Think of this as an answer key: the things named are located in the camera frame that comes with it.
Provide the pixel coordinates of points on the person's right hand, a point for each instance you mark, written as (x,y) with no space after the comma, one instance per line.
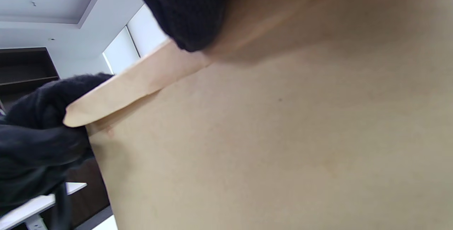
(187,7)

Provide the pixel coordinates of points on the person's left hand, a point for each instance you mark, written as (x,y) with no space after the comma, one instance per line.
(35,145)

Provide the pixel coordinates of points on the brown A4 envelope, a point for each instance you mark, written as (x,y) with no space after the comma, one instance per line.
(283,134)

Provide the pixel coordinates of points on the white desk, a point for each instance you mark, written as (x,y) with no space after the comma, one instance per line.
(28,208)

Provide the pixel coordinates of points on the dark wooden bookcase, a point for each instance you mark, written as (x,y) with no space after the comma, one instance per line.
(24,67)

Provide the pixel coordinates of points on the white roller blind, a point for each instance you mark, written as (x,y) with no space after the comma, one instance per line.
(120,51)

